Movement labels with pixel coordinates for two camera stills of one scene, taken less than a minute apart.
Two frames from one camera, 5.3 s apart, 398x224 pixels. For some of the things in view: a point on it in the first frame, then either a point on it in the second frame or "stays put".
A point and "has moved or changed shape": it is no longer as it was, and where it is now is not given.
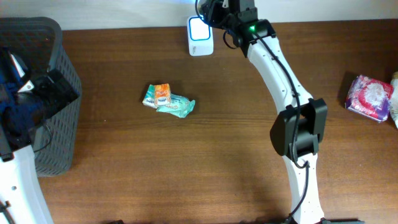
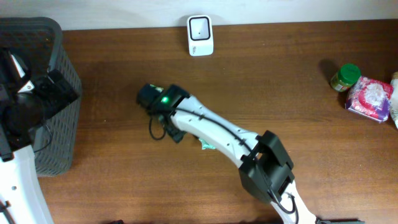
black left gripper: [59, 98] stays put
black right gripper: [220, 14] to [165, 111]
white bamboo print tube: [393, 98] stays put
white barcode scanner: [200, 37] stays put
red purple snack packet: [369, 98] stays put
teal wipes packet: [178, 106] has moved or changed shape
